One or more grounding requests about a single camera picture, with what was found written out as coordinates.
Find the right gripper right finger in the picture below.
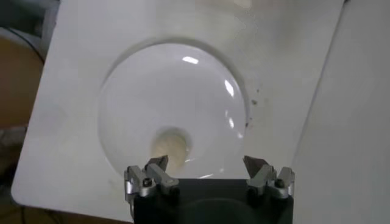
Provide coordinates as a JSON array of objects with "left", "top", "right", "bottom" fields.
[{"left": 243, "top": 155, "right": 296, "bottom": 200}]

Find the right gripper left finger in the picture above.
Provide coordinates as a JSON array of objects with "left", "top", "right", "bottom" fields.
[{"left": 124, "top": 155, "right": 180, "bottom": 203}]

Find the white steamed baozi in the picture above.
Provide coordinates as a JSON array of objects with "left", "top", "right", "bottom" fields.
[{"left": 151, "top": 133, "right": 190, "bottom": 176}]

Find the white round plate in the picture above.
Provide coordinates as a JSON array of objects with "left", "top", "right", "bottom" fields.
[{"left": 96, "top": 42, "right": 248, "bottom": 180}]

